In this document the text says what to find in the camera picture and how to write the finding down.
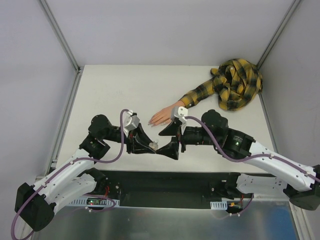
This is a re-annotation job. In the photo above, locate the right white cable duct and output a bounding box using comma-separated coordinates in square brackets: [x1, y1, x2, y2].
[209, 200, 243, 211]

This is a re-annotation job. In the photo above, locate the left white cable duct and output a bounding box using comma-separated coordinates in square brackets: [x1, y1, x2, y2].
[66, 196, 120, 208]

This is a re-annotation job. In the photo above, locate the nail polish bottle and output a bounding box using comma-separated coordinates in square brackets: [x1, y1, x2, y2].
[149, 142, 159, 151]

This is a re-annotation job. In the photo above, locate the mannequin hand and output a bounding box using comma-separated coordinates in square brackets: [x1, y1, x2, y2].
[148, 100, 185, 127]

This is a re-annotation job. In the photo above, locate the white cable duct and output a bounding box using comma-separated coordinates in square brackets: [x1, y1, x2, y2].
[66, 196, 120, 208]
[209, 200, 243, 211]

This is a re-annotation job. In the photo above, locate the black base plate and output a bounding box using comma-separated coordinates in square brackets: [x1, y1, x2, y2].
[90, 170, 251, 209]

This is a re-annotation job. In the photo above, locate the aluminium frame post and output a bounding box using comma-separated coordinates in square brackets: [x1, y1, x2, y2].
[37, 0, 81, 73]
[256, 0, 303, 70]

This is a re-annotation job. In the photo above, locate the yellow plaid shirt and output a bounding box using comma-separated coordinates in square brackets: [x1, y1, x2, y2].
[180, 58, 263, 111]

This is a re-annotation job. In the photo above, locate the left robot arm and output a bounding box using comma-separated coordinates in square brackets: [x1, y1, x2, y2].
[14, 109, 159, 232]

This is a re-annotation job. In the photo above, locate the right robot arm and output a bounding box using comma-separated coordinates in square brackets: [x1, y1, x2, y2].
[156, 107, 320, 211]

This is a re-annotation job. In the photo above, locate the right aluminium frame post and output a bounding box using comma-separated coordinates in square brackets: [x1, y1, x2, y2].
[256, 0, 303, 70]

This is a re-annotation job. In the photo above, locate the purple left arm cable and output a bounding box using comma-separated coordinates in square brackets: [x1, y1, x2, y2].
[11, 109, 130, 240]

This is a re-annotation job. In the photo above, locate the left aluminium frame post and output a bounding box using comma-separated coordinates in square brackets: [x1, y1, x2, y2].
[37, 0, 81, 73]

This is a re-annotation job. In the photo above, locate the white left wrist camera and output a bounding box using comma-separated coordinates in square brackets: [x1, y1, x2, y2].
[123, 110, 140, 137]

